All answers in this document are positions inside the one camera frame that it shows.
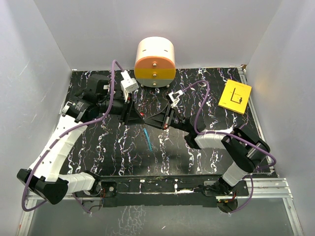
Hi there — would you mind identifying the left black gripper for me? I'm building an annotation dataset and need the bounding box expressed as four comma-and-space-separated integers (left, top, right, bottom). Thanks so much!
97, 91, 145, 125

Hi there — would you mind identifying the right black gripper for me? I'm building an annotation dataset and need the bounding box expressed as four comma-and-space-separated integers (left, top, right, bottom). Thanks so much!
144, 104, 192, 133

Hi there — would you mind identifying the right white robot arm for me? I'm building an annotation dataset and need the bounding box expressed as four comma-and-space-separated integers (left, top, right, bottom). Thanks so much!
145, 105, 270, 195

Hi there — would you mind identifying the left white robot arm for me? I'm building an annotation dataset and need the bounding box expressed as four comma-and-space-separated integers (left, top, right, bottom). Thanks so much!
17, 71, 144, 205

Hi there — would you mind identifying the round three-drawer mini cabinet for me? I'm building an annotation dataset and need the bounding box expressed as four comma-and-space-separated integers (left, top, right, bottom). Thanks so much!
134, 36, 176, 88

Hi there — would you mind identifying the yellow book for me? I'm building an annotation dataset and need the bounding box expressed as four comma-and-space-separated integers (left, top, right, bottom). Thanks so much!
218, 80, 252, 115

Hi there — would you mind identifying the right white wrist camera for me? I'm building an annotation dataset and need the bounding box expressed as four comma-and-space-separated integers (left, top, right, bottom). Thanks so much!
167, 90, 183, 108

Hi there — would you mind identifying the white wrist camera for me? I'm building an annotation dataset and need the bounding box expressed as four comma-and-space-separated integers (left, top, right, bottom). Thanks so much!
167, 90, 183, 108
121, 70, 139, 94

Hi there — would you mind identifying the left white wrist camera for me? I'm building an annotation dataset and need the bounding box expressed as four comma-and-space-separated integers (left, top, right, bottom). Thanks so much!
121, 70, 139, 94

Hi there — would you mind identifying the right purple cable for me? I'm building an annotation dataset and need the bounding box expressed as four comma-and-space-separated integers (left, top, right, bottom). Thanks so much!
181, 80, 278, 214

